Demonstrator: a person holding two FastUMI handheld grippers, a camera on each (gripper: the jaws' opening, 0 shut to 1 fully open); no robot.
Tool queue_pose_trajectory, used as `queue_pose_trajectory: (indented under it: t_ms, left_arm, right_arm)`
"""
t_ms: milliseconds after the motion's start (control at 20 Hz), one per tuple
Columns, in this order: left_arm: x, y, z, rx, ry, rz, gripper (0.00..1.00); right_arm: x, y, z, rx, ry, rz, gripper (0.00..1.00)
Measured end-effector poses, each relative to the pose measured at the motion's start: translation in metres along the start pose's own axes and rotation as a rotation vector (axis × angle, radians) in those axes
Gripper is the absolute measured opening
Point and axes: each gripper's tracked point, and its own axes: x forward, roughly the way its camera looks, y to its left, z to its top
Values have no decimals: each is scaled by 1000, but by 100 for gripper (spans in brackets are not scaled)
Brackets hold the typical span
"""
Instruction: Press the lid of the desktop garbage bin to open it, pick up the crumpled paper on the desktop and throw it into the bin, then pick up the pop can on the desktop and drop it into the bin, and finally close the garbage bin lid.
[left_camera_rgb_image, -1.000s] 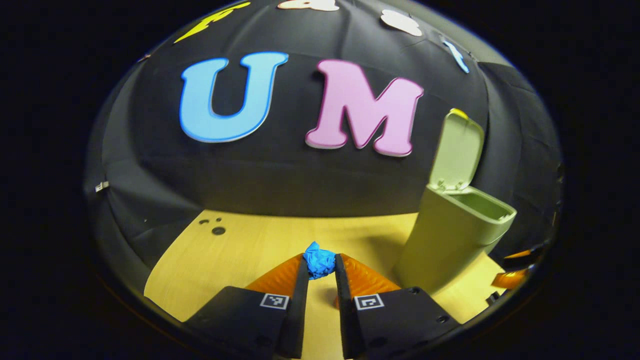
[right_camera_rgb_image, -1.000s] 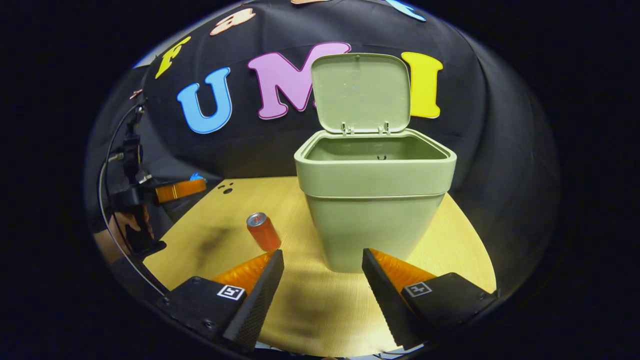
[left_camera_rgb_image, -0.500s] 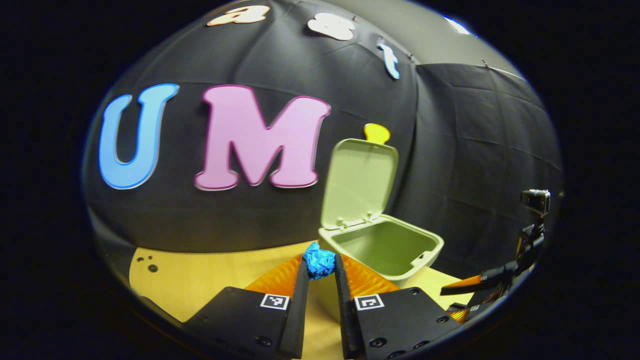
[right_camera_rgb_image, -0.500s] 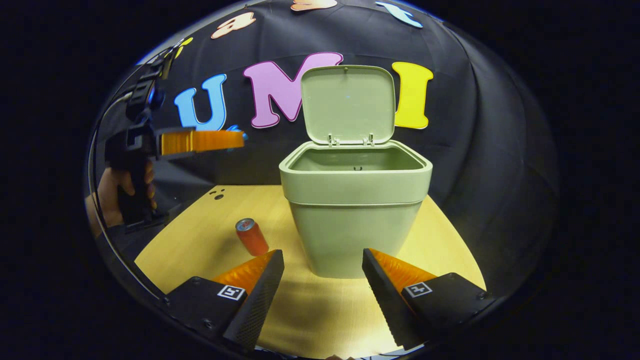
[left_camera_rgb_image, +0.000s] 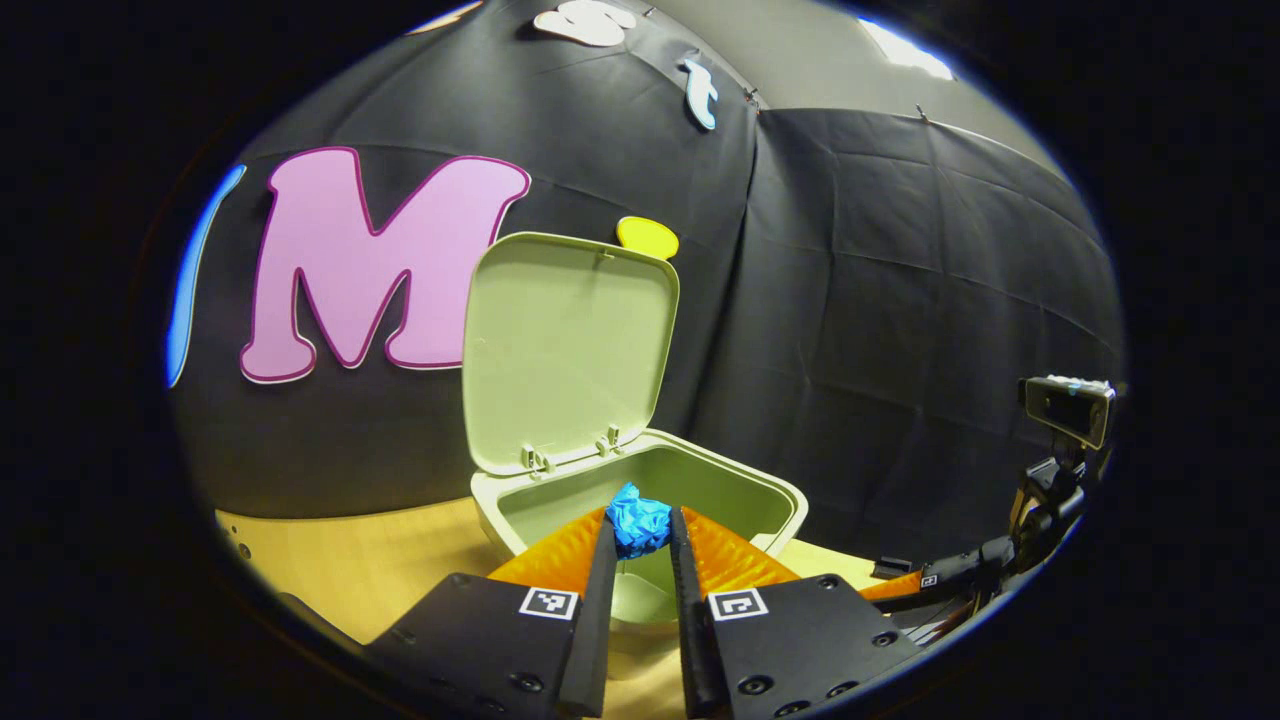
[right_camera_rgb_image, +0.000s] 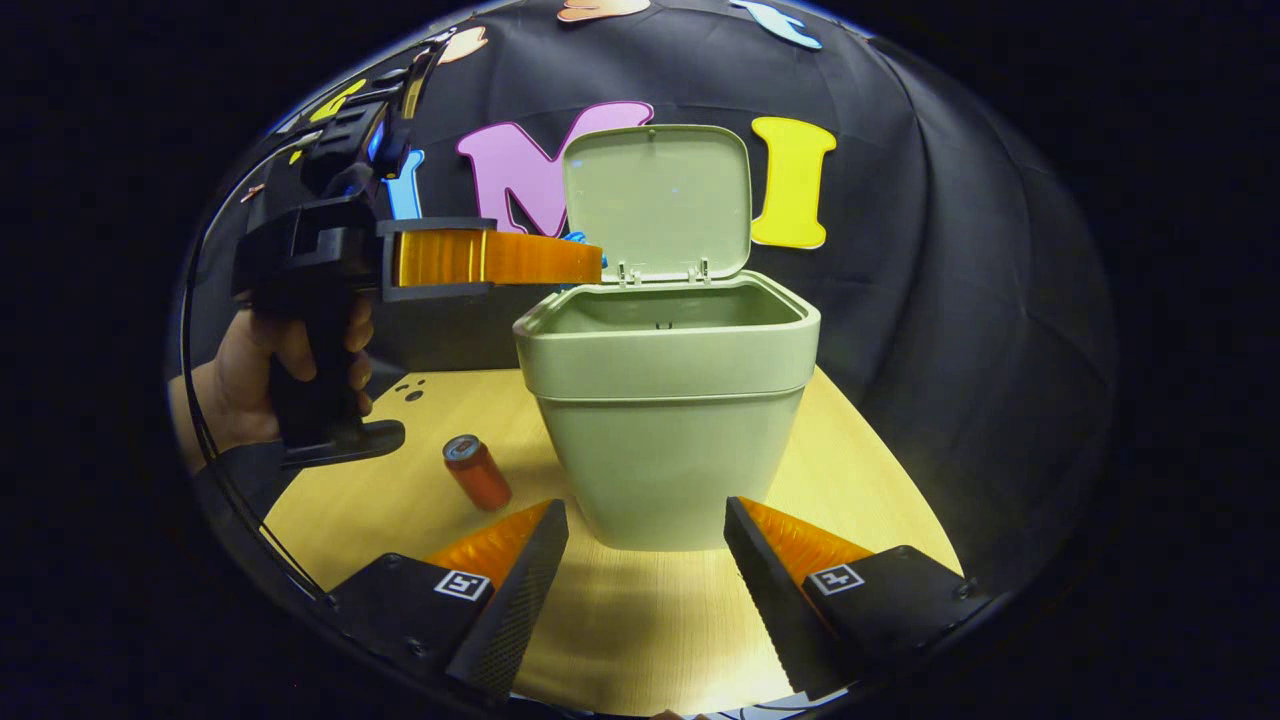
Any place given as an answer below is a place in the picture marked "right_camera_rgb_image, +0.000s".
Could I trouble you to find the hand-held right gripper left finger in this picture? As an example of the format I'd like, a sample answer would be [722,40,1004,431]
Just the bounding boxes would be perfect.
[325,499,570,701]

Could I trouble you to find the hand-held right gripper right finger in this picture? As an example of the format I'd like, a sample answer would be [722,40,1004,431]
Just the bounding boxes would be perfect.
[724,496,991,701]

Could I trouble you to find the orange pop can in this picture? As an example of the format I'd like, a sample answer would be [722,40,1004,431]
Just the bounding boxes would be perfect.
[443,434,513,513]

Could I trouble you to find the green desktop garbage bin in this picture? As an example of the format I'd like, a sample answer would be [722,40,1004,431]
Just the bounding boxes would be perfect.
[513,124,822,552]

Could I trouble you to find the wooden desktop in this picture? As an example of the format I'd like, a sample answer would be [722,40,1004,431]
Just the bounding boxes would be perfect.
[262,368,966,716]

